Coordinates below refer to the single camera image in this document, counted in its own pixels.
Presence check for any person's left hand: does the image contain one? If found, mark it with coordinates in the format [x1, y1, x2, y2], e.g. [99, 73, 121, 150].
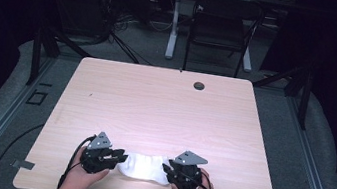
[56, 143, 114, 189]

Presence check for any white desk with white legs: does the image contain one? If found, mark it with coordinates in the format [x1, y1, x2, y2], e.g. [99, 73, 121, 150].
[145, 0, 300, 79]

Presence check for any grey metal table bracket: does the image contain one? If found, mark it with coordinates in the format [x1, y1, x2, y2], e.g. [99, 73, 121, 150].
[10, 158, 36, 171]

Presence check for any round table grommet hole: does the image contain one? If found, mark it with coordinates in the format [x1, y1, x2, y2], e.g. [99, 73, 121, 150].
[191, 80, 207, 93]

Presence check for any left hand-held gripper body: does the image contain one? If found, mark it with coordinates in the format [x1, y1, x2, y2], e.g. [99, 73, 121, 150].
[78, 129, 124, 179]

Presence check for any bundle of black cables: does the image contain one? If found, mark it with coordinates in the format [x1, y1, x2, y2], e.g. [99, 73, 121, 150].
[85, 0, 165, 68]

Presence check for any thin black floor cable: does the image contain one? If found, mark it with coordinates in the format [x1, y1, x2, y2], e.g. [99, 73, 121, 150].
[0, 116, 46, 189]

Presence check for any left hand-held gripper black cable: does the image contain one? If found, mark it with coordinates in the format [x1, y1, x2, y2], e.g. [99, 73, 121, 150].
[55, 130, 98, 189]

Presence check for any black folding chair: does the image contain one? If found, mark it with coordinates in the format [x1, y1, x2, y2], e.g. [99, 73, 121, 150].
[181, 0, 269, 82]

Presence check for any black metal frame post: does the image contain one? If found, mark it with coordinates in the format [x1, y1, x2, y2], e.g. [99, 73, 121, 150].
[246, 57, 316, 131]
[24, 18, 99, 96]

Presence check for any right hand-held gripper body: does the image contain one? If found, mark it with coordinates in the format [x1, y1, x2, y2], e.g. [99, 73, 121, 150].
[164, 147, 210, 189]

